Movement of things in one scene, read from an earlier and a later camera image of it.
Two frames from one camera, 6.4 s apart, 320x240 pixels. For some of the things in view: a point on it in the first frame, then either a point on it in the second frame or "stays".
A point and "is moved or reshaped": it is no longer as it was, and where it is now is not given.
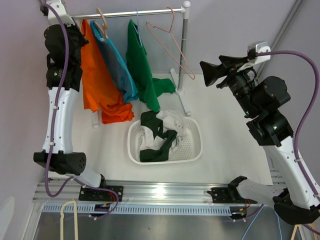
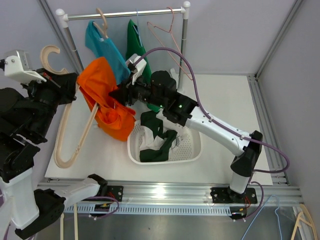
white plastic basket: [189, 148] stays
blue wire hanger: [137, 30] stays
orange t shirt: [103, 91] is moved or reshaped
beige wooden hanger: [105, 26] stays
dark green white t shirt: [161, 133] stays
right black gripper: [211, 73] → [121, 94]
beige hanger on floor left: [62, 219] stays
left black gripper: [75, 28] → [64, 84]
